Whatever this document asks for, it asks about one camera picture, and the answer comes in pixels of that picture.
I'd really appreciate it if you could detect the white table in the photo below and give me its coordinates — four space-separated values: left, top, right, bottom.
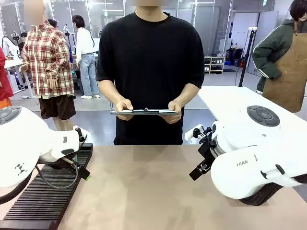
197 85 307 135

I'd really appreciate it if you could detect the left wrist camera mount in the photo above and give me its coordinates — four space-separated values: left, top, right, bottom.
72 125 88 143

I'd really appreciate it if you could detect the white desk with clutter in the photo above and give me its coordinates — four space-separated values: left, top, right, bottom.
3 57 35 99

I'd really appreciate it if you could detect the person's right forearm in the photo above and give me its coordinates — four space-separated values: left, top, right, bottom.
97 80 129 106

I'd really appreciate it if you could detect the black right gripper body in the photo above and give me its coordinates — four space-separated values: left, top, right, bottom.
198 137 218 168

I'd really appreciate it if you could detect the person in brown apron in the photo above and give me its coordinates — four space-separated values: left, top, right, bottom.
252 0 307 114

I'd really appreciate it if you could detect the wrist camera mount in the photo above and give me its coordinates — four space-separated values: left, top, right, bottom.
184 123 213 145
72 125 88 143

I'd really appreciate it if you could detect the thin dark clipboard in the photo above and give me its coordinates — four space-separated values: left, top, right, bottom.
110 109 177 116

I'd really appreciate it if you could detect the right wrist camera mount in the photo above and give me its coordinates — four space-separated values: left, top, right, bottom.
184 123 213 145

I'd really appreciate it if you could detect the thin black left gripper cable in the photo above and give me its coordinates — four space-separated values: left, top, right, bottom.
35 157 80 190

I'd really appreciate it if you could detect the person in white shirt jeans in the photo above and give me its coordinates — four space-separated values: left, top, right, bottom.
71 14 101 100

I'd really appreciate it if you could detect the person's right hand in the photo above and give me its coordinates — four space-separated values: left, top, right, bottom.
115 98 134 121

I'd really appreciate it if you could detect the black slotted PCB rack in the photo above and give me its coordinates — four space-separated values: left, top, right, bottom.
0 143 94 230

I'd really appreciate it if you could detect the thick black corrugated left-arm hose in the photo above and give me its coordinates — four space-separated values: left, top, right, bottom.
0 172 33 205

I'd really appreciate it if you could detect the black tripod pole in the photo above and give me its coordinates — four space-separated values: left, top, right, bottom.
238 26 258 88

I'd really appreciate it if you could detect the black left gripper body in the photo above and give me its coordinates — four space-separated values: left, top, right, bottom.
45 154 80 170

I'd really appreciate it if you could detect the person in black T-shirt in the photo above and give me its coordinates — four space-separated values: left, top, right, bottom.
95 0 205 146

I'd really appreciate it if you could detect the low white shoe shelf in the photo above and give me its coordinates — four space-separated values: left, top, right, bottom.
203 56 226 75

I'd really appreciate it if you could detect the black bags pile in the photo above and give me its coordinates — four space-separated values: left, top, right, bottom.
226 47 244 68

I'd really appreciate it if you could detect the mannequin in red jacket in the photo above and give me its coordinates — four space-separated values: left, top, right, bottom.
0 46 14 108

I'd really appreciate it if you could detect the person's left hand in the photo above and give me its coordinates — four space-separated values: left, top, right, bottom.
165 100 183 125

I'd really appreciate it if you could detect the thick black corrugated right-arm hose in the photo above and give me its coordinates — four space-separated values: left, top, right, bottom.
238 174 307 207

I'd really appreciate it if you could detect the mannequin in plaid shirt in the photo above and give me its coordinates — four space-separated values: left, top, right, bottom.
18 0 76 131

